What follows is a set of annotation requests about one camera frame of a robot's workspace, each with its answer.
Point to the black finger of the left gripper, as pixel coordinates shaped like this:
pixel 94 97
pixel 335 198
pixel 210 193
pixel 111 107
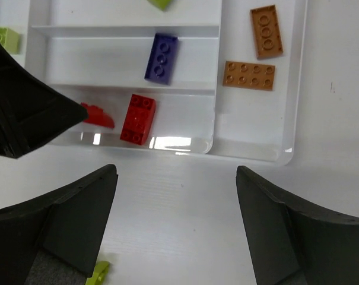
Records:
pixel 32 114

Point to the red curved lego piece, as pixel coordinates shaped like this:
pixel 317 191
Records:
pixel 97 116

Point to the dark green square lego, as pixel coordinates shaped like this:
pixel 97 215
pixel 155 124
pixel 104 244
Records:
pixel 161 4

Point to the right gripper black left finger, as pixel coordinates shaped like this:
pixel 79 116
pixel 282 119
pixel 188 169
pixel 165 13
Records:
pixel 55 238

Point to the pale and lime green lego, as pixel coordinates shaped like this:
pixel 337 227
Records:
pixel 99 274

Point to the white divided sorting tray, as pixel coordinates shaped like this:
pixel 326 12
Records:
pixel 97 52

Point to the red lego brick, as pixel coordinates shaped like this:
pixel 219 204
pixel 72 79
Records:
pixel 138 120

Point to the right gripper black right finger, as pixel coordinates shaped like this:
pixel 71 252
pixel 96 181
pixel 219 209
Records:
pixel 292 240

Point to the orange lego brick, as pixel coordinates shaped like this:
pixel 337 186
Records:
pixel 266 32

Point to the purple lego plate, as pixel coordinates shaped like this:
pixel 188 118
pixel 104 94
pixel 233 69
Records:
pixel 162 59

